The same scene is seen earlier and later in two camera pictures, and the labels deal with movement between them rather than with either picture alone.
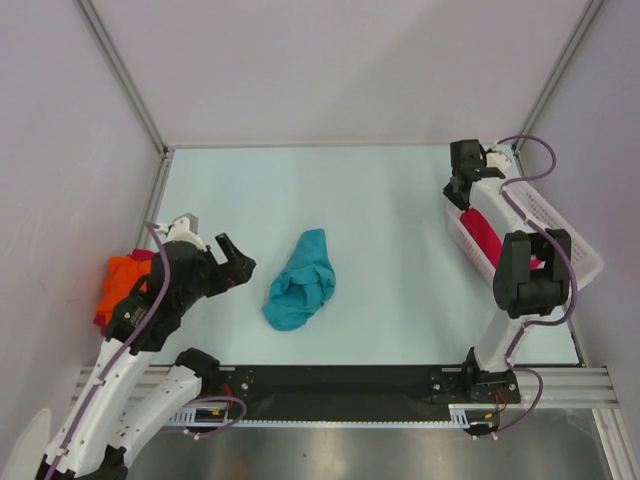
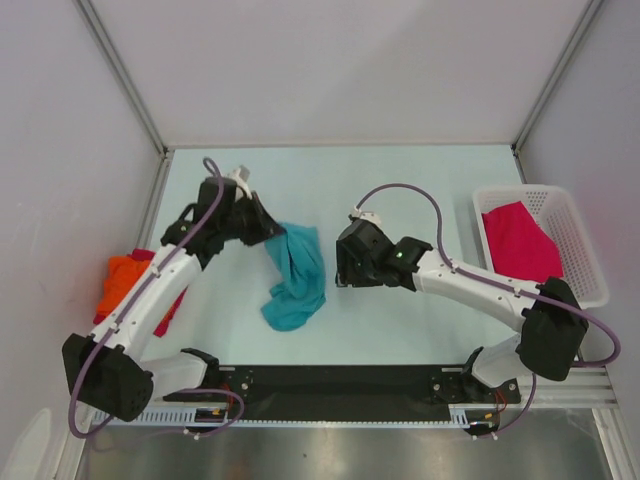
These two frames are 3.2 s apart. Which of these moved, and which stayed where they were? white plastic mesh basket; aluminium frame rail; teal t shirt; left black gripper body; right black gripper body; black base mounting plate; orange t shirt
Moved: white plastic mesh basket; teal t shirt; right black gripper body; left black gripper body
Stayed: aluminium frame rail; orange t shirt; black base mounting plate
